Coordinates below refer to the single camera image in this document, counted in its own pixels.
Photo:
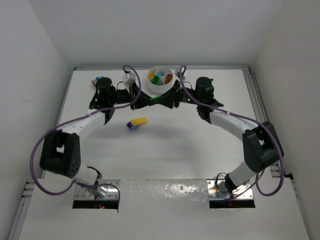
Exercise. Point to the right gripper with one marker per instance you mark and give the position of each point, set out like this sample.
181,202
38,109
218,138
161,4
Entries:
175,95

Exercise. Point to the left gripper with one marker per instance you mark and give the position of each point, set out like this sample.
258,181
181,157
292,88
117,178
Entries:
133,97

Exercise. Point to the green lego plate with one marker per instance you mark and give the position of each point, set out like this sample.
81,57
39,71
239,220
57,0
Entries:
155,99

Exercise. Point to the long yellow lego plate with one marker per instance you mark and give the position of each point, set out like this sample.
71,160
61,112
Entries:
139,121

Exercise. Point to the green lego brick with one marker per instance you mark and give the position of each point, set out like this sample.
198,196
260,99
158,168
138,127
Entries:
156,80

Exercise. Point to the orange brown lego piece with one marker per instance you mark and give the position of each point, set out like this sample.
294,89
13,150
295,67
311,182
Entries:
168,78

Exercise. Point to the yellow lego brick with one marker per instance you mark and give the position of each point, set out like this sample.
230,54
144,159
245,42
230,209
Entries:
151,75

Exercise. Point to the purple yellow green lego cluster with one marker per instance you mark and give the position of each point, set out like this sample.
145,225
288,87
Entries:
132,126

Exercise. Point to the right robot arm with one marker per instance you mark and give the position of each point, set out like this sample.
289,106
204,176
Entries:
261,147

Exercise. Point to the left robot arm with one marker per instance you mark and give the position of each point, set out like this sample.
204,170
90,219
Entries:
61,151

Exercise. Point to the white divided round container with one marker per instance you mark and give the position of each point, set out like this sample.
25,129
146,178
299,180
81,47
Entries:
162,88

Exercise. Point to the teal purple butterfly lego cluster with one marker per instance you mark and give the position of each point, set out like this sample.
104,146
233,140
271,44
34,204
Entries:
95,81

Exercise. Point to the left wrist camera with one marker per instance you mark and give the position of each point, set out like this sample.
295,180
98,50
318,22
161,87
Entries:
128,79

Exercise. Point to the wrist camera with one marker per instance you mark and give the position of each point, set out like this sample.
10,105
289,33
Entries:
128,79
181,76

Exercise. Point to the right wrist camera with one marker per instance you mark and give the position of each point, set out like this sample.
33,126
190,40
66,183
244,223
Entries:
181,76

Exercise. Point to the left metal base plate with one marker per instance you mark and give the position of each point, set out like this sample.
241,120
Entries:
107,192

